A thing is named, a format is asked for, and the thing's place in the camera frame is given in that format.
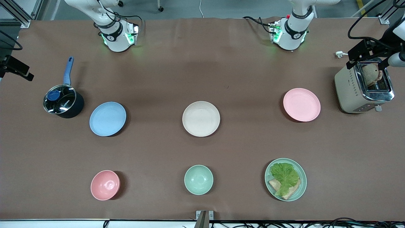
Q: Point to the blue plate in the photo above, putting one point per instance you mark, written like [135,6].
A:
[107,118]

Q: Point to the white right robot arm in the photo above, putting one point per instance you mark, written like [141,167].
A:
[117,41]

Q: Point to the brown toast slice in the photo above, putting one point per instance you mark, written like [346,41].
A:
[370,74]

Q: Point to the black caster wheel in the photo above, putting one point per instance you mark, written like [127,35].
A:
[160,9]

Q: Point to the brown bread slice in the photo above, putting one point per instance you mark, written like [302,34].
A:
[274,184]

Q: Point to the glass lid with blue knob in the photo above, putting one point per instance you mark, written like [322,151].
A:
[65,98]

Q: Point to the pink bowl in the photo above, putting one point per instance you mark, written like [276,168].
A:
[105,185]

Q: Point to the pink plate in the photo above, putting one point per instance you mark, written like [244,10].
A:
[301,104]

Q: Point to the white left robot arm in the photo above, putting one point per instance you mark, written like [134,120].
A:
[292,34]

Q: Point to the grey metal table bracket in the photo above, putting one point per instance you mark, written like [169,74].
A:
[202,218]

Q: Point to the beige plate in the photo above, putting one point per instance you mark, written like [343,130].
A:
[201,118]

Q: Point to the green lettuce leaf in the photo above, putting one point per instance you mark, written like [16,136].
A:
[284,175]

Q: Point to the green plate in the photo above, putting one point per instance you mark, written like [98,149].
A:
[303,182]

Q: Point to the white power plug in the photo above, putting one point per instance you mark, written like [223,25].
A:
[339,54]

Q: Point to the green bowl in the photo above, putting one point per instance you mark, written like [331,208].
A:
[198,179]

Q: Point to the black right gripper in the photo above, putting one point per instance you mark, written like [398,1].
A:
[7,61]

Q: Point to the aluminium frame profile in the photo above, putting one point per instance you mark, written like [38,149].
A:
[384,19]
[19,16]

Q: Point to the beige chrome toaster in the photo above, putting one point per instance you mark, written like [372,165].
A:
[348,91]

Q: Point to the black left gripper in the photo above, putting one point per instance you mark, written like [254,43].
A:
[375,48]

